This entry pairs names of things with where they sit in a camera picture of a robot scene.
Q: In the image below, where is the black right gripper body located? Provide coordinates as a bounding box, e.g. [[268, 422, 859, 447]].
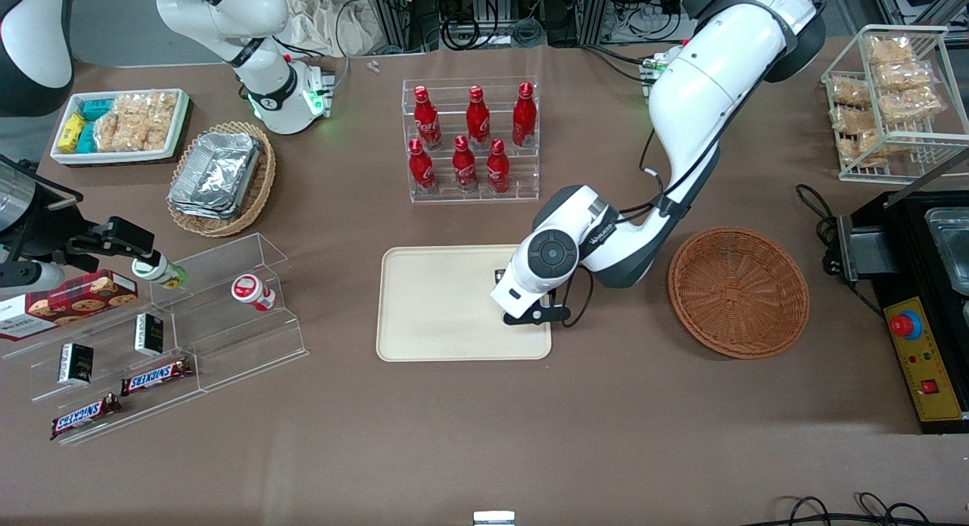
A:
[[0, 182, 90, 266]]

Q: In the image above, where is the beige plastic tray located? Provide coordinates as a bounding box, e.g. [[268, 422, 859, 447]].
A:
[[376, 244, 553, 362]]

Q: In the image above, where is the oval tan wicker basket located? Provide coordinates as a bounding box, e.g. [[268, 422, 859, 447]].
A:
[[166, 120, 278, 238]]

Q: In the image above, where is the round brown wicker basket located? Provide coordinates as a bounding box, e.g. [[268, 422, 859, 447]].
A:
[[668, 227, 810, 359]]

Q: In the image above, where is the green lid yogurt bottle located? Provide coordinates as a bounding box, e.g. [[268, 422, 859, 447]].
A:
[[132, 257, 186, 290]]

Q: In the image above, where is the red tartan cookie box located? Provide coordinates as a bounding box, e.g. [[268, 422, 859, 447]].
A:
[[0, 269, 139, 341]]

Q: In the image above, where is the aluminium foil container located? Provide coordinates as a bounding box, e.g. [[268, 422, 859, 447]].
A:
[[168, 193, 243, 221], [168, 132, 263, 213]]

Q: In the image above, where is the white rectangular snack container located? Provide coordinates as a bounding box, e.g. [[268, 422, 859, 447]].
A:
[[50, 88, 190, 167]]

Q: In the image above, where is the small black chocolate box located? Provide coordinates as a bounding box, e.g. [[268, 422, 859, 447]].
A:
[[59, 343, 95, 384], [135, 313, 165, 357]]

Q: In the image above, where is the yellow snack pack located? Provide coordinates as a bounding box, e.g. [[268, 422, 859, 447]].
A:
[[58, 113, 86, 153]]

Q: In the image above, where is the clear rice cracker bag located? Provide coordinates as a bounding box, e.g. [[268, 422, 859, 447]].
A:
[[112, 92, 179, 126], [94, 111, 146, 153], [141, 106, 176, 151]]

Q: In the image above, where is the red cola bottle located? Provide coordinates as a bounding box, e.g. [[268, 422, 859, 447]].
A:
[[466, 86, 491, 150], [486, 139, 511, 194], [409, 139, 438, 194], [513, 82, 537, 148], [453, 135, 479, 193], [414, 86, 443, 150]]

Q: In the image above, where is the clear acrylic bottle rack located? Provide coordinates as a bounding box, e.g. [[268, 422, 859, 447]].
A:
[[401, 77, 541, 204]]

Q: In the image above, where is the red lid yogurt bottle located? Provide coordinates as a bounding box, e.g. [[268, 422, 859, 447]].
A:
[[231, 274, 277, 312]]

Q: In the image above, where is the clear acrylic stepped shelf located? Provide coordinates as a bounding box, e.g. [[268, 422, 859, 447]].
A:
[[0, 232, 310, 446]]

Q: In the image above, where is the Snickers chocolate bar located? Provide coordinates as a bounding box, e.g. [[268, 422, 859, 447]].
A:
[[121, 357, 194, 396], [51, 394, 122, 440]]

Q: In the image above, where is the white crumpled cloth bag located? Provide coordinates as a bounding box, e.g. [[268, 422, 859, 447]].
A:
[[282, 0, 381, 58]]

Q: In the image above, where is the clear bag fried snack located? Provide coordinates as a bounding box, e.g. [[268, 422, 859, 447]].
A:
[[867, 36, 914, 65], [839, 129, 894, 167], [830, 77, 873, 107], [830, 106, 879, 135], [874, 61, 934, 92], [878, 87, 947, 126]]

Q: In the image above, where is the red emergency stop button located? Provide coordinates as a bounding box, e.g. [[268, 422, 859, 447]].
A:
[[890, 311, 924, 341]]

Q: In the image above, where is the black appliance housing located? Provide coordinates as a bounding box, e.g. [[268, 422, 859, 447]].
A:
[[837, 149, 969, 436]]

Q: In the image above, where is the yellow control panel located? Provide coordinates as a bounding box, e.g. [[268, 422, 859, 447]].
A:
[[883, 297, 969, 423]]

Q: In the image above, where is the steel pan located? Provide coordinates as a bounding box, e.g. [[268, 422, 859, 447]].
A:
[[925, 207, 969, 294]]

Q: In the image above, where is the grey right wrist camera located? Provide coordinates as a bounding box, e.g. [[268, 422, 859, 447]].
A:
[[0, 261, 66, 294]]

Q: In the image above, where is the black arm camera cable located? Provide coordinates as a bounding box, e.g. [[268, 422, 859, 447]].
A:
[[559, 57, 780, 330]]

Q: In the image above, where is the coiled grey cable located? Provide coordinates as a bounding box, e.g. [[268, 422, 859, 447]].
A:
[[509, 15, 546, 45]]

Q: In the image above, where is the coiled black cable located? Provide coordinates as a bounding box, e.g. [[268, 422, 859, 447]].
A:
[[441, 13, 502, 51]]

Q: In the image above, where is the aluminium profile post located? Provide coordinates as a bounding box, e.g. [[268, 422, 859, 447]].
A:
[[583, 0, 615, 46], [369, 0, 414, 54]]

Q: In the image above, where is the black appliance power cable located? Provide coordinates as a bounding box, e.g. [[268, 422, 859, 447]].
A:
[[793, 183, 885, 316]]

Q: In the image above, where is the white wire basket rack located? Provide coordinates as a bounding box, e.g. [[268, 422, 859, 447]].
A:
[[821, 24, 969, 184]]

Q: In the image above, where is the black looped table cable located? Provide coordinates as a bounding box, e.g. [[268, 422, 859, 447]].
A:
[[761, 492, 969, 526]]

